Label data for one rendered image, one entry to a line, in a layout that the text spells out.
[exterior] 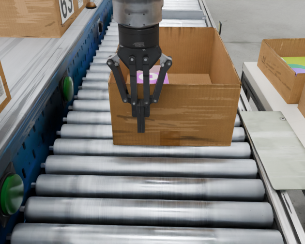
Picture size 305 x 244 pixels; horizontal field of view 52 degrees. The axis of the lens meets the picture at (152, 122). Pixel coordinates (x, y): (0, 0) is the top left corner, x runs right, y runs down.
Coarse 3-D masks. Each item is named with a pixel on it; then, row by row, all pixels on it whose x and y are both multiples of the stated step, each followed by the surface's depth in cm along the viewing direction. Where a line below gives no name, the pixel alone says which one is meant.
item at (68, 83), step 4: (68, 76) 87; (64, 80) 85; (68, 80) 86; (72, 80) 89; (64, 84) 84; (68, 84) 85; (72, 84) 89; (64, 88) 84; (68, 88) 85; (72, 88) 89; (64, 92) 85; (68, 92) 86; (72, 92) 89; (64, 96) 85; (68, 96) 86; (72, 96) 89; (68, 100) 87
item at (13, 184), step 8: (8, 176) 55; (16, 176) 56; (8, 184) 53; (16, 184) 55; (8, 192) 53; (16, 192) 55; (0, 200) 52; (8, 200) 53; (16, 200) 55; (8, 208) 53; (16, 208) 56
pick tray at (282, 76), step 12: (264, 48) 108; (276, 48) 112; (288, 48) 112; (300, 48) 113; (264, 60) 108; (276, 60) 98; (264, 72) 108; (276, 72) 99; (288, 72) 91; (276, 84) 99; (288, 84) 91; (300, 84) 89; (288, 96) 92; (300, 96) 91
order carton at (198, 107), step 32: (160, 32) 100; (192, 32) 100; (192, 64) 106; (224, 64) 84; (160, 96) 68; (192, 96) 68; (224, 96) 68; (128, 128) 74; (160, 128) 74; (192, 128) 73; (224, 128) 73
